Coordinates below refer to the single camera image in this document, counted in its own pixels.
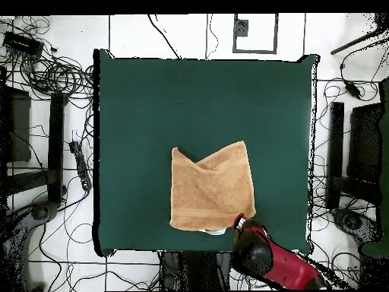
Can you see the tan terry towel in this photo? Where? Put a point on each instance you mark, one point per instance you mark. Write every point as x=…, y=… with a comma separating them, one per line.
x=209, y=191

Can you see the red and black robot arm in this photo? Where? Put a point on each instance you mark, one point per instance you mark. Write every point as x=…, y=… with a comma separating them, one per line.
x=279, y=261

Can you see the dark stand base leg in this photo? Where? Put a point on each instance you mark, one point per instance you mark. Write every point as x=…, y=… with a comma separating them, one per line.
x=39, y=213
x=352, y=222

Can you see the dark green table cloth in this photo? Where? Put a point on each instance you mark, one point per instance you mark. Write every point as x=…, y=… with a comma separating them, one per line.
x=182, y=106

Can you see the black power strip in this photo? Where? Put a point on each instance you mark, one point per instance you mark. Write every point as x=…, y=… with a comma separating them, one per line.
x=81, y=165

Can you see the black power adapter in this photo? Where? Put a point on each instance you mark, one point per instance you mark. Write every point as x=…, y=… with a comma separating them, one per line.
x=353, y=90

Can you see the black rod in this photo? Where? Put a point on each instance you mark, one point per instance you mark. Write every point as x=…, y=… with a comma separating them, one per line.
x=355, y=41

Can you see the black box device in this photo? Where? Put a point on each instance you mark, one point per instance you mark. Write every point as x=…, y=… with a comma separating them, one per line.
x=22, y=44

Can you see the black stand frame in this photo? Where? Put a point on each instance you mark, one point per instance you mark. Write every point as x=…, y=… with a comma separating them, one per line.
x=56, y=146
x=335, y=146

